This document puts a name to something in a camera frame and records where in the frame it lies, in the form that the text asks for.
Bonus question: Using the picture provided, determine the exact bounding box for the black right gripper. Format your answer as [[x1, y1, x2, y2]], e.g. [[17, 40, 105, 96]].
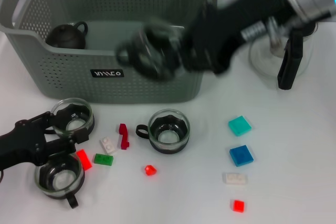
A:
[[149, 0, 292, 80]]

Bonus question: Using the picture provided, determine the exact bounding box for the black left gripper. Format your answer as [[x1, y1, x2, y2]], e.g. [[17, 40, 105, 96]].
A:
[[0, 112, 89, 172]]

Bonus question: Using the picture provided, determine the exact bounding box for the grey perforated storage bin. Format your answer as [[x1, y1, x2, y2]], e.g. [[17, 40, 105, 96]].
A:
[[0, 0, 224, 104]]

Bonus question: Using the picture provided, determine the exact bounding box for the long red toy brick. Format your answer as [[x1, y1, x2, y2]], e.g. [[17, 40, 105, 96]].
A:
[[76, 149, 93, 172]]

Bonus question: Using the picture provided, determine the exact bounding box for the green toy brick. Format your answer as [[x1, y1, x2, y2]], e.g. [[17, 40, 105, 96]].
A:
[[93, 153, 116, 167]]

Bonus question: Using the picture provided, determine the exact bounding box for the white toy brick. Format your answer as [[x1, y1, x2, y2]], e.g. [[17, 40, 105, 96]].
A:
[[222, 173, 249, 187], [99, 137, 118, 155]]

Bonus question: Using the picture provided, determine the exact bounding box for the dark red curved toy piece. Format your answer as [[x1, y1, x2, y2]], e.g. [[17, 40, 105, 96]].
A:
[[117, 123, 130, 151]]

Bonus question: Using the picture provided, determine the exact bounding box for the red sloped toy brick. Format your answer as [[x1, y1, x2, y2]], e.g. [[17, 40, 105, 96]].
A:
[[144, 165, 158, 177]]

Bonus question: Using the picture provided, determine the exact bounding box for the teal square toy plate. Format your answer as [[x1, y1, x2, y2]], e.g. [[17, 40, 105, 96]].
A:
[[227, 115, 253, 137]]

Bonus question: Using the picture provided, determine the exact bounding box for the black clay teapot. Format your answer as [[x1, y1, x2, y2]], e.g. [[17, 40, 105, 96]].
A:
[[46, 21, 89, 50]]

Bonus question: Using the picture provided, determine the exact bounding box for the blue square toy plate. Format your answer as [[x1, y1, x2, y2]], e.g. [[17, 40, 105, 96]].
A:
[[229, 144, 255, 168]]

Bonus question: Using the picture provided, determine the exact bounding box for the red square toy brick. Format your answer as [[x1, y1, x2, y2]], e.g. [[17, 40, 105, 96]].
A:
[[230, 199, 248, 213]]

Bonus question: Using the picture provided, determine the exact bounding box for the silver cable connector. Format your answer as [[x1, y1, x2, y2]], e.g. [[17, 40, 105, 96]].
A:
[[240, 16, 279, 41]]

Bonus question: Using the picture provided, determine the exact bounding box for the glass teapot black handle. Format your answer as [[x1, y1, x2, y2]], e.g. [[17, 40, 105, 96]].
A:
[[248, 16, 318, 91]]

